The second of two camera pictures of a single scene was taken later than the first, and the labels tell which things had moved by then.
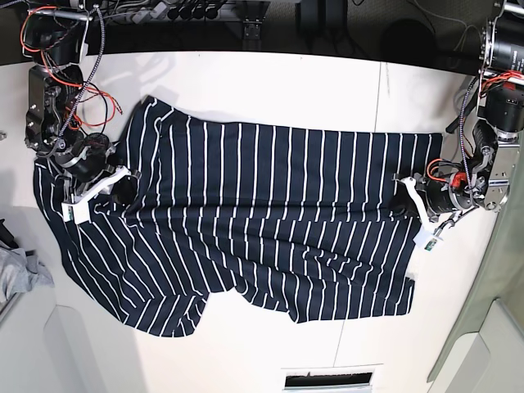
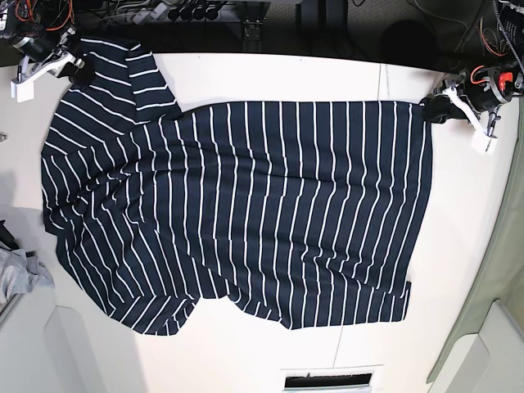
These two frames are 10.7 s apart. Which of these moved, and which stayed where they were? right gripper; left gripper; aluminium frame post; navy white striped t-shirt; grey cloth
Moved: navy white striped t-shirt; left gripper; right gripper
Stayed: aluminium frame post; grey cloth
